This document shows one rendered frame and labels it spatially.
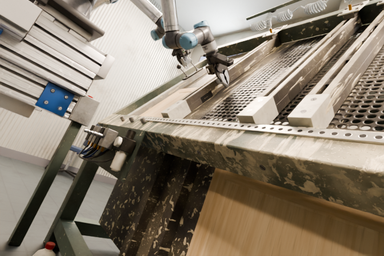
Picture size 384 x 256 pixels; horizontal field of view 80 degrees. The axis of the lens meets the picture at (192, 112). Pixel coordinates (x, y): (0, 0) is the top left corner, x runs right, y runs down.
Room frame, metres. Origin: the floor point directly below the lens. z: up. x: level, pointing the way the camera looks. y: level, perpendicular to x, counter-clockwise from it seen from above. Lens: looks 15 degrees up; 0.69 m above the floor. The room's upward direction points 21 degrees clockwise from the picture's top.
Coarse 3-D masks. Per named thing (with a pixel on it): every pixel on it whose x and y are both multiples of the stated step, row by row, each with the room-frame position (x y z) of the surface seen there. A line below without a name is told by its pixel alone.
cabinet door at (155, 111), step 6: (180, 90) 1.52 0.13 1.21; (186, 90) 1.45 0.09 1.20; (192, 90) 1.39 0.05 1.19; (174, 96) 1.47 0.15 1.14; (180, 96) 1.41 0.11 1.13; (162, 102) 1.46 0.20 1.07; (168, 102) 1.41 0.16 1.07; (174, 102) 1.35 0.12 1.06; (156, 108) 1.42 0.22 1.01; (162, 108) 1.36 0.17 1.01; (144, 114) 1.41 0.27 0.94; (150, 114) 1.36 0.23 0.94; (156, 114) 1.31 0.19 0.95
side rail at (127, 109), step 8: (200, 64) 1.95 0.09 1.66; (192, 72) 1.93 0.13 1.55; (168, 80) 1.88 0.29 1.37; (176, 80) 1.86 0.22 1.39; (160, 88) 1.80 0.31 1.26; (168, 88) 1.84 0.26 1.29; (144, 96) 1.74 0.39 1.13; (152, 96) 1.78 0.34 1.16; (128, 104) 1.74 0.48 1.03; (136, 104) 1.72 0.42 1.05; (120, 112) 1.67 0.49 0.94; (128, 112) 1.70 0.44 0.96
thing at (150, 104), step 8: (200, 72) 1.69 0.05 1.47; (184, 80) 1.65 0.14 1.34; (192, 80) 1.66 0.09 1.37; (176, 88) 1.60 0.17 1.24; (160, 96) 1.55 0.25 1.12; (168, 96) 1.58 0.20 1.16; (144, 104) 1.55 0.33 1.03; (152, 104) 1.53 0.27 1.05; (136, 112) 1.48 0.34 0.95; (144, 112) 1.51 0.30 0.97
